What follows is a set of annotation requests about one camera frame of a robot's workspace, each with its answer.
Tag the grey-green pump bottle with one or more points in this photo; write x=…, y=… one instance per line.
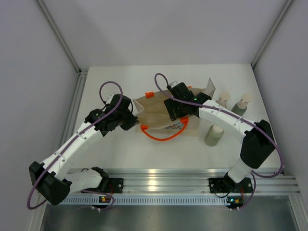
x=241, y=106

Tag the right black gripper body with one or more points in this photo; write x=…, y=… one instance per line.
x=182, y=111

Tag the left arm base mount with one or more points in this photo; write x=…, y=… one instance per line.
x=114, y=185

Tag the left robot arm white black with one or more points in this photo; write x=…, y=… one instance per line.
x=51, y=177

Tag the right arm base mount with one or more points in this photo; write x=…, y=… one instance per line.
x=219, y=185

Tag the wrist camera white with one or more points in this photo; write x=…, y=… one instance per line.
x=109, y=99
x=172, y=84

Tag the canvas bag with orange handles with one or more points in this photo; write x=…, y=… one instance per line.
x=153, y=117

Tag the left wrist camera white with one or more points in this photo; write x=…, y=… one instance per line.
x=109, y=99

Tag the frame post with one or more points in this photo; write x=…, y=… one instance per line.
x=287, y=5
x=57, y=33

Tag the light green round-cap bottle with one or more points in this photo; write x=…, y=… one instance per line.
x=213, y=135

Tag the beige pump bottle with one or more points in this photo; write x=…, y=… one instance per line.
x=223, y=99

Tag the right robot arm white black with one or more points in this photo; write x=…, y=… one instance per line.
x=255, y=137

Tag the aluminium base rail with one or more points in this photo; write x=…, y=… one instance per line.
x=192, y=181

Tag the slotted cable duct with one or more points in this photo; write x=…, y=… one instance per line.
x=143, y=200

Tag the left frame post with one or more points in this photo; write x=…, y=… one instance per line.
x=57, y=33

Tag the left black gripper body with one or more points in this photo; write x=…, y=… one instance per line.
x=126, y=121

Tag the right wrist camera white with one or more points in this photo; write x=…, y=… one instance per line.
x=172, y=84

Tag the right frame post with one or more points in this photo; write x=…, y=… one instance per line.
x=287, y=5

